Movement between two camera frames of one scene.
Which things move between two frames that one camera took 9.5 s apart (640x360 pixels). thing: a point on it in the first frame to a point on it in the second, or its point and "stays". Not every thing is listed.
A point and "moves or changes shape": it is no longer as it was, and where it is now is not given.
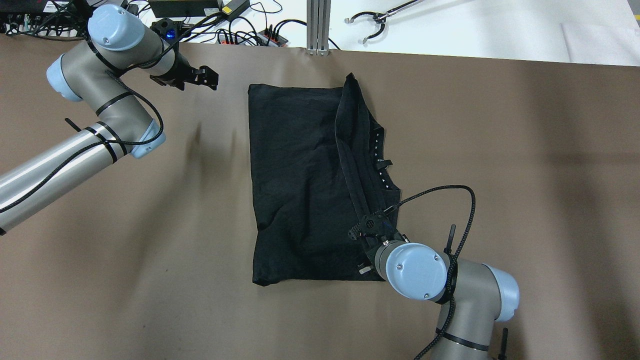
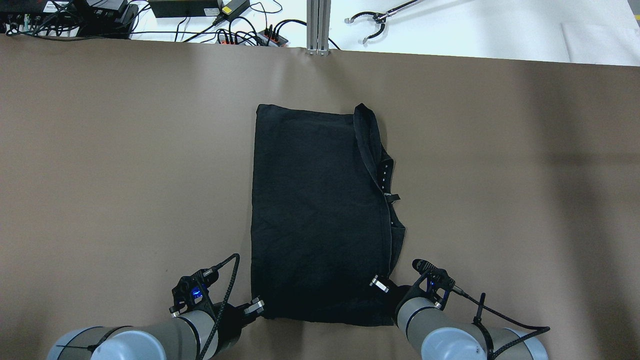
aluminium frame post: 318,22 stays
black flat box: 160,9 stays
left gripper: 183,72 to 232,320
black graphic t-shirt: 319,169 moves or changes shape
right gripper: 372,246 to 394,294
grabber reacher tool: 381,17 stays
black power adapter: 232,9 stays
